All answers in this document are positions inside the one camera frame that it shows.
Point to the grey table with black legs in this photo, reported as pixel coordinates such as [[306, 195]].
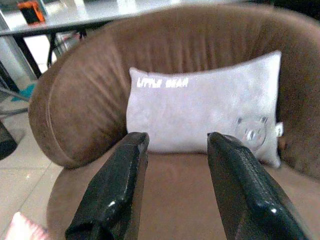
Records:
[[82, 15]]

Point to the grey metal chair frame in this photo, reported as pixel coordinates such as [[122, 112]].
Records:
[[11, 97]]

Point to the grey little bear pillow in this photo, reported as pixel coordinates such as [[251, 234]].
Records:
[[197, 112]]

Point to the black mesh bin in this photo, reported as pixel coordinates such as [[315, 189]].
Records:
[[6, 141]]

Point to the brown round armchair sofa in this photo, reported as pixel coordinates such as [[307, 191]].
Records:
[[175, 75]]

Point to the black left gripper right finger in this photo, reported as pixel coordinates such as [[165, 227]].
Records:
[[247, 192]]

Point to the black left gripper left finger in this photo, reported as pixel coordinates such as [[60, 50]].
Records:
[[112, 190]]

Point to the orange and black box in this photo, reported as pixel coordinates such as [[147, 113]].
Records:
[[31, 11]]

